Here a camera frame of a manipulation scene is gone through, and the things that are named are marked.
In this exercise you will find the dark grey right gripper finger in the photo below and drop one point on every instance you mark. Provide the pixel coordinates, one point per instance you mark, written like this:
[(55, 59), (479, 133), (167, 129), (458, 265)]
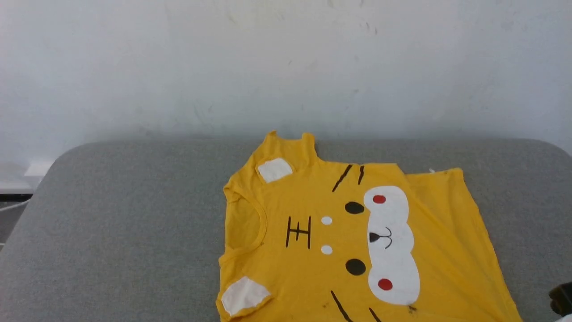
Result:
[(562, 298)]

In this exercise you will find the yellow tiger face t-shirt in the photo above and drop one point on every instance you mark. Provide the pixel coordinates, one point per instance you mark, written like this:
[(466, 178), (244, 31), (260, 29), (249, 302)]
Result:
[(313, 286)]

